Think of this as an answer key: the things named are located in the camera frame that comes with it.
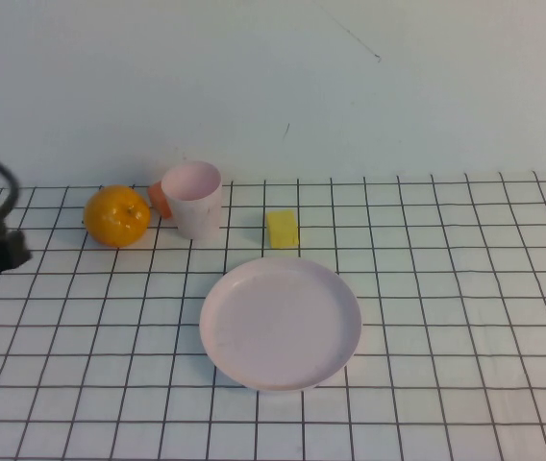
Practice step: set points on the white grid-lined table mat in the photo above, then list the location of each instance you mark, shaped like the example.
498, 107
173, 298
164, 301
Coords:
398, 312

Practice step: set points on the yellow foam block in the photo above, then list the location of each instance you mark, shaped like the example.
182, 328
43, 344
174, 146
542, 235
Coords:
283, 229

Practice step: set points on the pink plastic cup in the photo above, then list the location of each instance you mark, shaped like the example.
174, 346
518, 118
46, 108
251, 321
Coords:
196, 216

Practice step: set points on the orange fruit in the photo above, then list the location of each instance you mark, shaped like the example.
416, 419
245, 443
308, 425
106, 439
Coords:
116, 216

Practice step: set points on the pink plastic plate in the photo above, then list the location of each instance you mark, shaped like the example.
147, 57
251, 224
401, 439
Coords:
280, 326

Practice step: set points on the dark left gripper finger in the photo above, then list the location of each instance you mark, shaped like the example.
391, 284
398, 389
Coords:
19, 252

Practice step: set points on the orange foam cube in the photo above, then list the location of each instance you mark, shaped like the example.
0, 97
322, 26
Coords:
159, 199

